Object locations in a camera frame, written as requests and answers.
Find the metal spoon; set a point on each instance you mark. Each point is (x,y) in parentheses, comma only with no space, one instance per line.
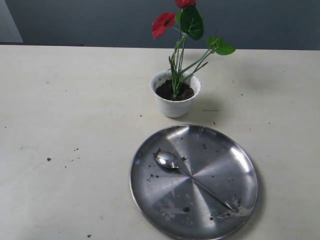
(169,160)

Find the round steel plate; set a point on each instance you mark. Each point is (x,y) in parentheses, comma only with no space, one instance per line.
(177,206)

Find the white plastic flower pot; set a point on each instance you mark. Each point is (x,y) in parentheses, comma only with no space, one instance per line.
(170,108)

